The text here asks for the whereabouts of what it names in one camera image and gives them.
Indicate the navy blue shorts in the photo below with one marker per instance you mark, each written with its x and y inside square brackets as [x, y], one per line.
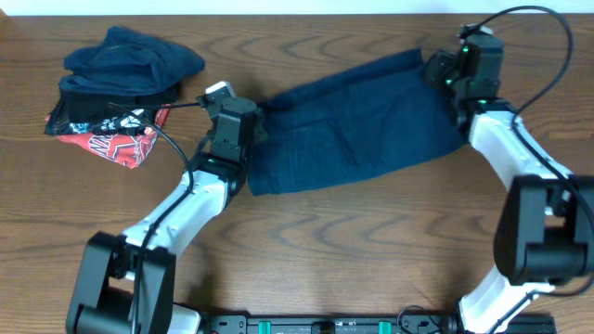
[351, 126]

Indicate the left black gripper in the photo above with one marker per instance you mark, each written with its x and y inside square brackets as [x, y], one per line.
[260, 132]

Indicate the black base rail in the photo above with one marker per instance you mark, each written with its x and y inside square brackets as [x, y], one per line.
[402, 324]

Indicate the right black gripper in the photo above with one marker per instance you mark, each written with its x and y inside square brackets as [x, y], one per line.
[436, 61]

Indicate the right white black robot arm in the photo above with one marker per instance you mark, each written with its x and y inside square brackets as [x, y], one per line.
[544, 240]

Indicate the folded black garment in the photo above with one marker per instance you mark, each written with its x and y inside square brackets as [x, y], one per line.
[90, 107]

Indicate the red printed garment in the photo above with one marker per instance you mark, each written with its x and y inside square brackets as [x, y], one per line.
[129, 151]

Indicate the black white printed garment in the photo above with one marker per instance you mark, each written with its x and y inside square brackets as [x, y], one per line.
[58, 123]

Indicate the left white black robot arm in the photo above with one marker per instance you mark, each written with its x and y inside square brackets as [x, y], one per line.
[125, 283]

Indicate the folded navy blue garment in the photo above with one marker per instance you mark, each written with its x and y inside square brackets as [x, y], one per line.
[129, 63]

